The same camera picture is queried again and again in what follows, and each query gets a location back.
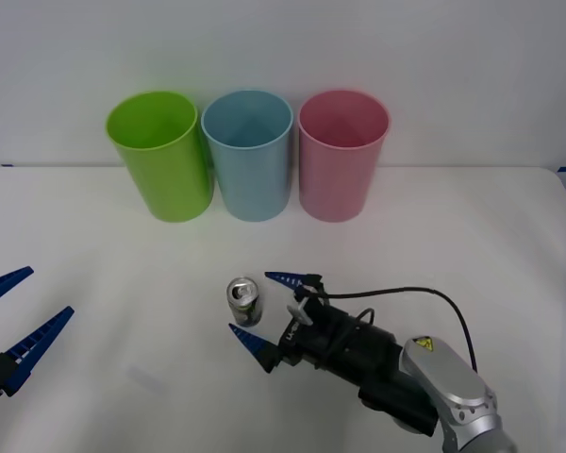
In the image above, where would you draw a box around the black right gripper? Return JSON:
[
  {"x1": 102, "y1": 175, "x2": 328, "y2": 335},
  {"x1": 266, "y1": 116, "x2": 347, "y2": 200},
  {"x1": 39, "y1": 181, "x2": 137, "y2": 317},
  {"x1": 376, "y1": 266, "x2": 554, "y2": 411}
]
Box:
[{"x1": 227, "y1": 270, "x2": 360, "y2": 376}]

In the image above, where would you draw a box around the silver drink can green label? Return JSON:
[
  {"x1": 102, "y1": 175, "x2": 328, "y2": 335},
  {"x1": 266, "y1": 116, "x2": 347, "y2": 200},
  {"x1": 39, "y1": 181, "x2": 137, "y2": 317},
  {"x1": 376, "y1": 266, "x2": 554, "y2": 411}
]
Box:
[{"x1": 225, "y1": 277, "x2": 264, "y2": 328}]

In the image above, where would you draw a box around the pale blue plastic bin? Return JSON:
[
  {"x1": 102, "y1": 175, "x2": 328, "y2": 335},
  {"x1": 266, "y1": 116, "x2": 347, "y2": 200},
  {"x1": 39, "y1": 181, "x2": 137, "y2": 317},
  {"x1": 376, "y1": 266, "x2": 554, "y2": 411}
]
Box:
[{"x1": 200, "y1": 89, "x2": 295, "y2": 223}]

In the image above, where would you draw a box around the pink plastic bin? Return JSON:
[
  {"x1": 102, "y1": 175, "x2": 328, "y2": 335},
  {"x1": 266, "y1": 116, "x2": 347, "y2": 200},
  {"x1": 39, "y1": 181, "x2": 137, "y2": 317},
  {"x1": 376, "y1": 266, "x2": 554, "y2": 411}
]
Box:
[{"x1": 297, "y1": 89, "x2": 391, "y2": 224}]

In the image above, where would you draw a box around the green plastic bin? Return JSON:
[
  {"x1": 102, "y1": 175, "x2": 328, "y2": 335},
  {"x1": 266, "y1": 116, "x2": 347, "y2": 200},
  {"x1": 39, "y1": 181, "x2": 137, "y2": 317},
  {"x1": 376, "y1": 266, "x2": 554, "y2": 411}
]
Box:
[{"x1": 105, "y1": 90, "x2": 214, "y2": 224}]

